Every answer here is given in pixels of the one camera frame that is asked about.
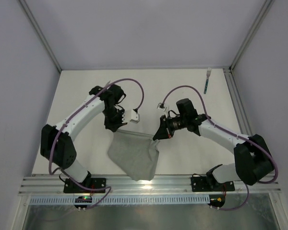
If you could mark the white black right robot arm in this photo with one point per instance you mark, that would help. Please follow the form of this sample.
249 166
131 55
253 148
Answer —
251 154

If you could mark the right black connector board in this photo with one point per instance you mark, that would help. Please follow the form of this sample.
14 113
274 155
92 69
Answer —
216 201

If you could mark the green handled fork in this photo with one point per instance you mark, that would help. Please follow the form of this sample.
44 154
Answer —
208 74

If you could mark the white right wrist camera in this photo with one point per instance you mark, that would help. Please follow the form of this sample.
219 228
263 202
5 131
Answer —
164 107

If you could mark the aluminium right corner post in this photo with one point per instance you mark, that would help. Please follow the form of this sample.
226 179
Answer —
261 15

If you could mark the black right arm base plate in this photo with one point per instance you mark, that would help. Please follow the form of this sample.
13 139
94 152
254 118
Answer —
200 183

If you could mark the aluminium right side rail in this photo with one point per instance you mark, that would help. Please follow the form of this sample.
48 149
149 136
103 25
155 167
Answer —
240 111

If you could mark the slotted grey cable duct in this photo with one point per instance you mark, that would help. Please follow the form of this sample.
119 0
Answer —
122 199

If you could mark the aluminium left corner post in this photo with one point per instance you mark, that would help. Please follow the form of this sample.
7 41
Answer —
31 18

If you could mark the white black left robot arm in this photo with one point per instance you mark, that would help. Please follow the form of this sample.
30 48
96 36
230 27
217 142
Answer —
57 141

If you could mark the aluminium rail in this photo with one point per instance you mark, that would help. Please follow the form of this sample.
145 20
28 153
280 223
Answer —
120 185
240 111

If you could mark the aluminium corner post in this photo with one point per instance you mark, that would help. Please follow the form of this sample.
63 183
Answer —
31 18
261 15

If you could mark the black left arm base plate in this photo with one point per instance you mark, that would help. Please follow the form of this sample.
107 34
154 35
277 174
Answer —
90 185

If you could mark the aluminium front rail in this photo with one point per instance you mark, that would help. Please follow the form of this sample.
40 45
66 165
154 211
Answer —
120 185

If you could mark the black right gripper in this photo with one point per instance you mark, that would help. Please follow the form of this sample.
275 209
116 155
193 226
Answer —
168 128

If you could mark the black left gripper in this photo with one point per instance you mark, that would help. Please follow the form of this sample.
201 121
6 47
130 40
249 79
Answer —
113 122

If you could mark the left controller board with led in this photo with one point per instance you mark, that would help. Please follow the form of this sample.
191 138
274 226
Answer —
82 202

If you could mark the grey cloth napkin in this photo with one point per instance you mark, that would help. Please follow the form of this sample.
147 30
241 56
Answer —
135 153

